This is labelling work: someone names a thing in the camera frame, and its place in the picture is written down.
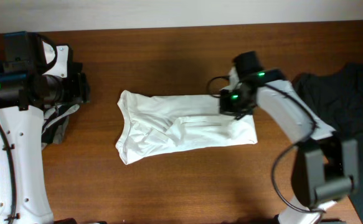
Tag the white t-shirt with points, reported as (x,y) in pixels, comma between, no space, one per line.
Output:
(155,125)

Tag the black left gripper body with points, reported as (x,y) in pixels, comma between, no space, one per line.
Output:
(69,90)

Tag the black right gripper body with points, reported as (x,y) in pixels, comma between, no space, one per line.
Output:
(238,102)

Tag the dark navy garment pile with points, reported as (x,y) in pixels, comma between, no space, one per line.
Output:
(338,100)

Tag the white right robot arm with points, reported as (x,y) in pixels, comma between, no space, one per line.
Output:
(326,164)

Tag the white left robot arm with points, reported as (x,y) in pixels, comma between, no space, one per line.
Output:
(23,197)

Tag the grey striped folded garment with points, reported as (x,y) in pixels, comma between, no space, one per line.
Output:
(56,124)

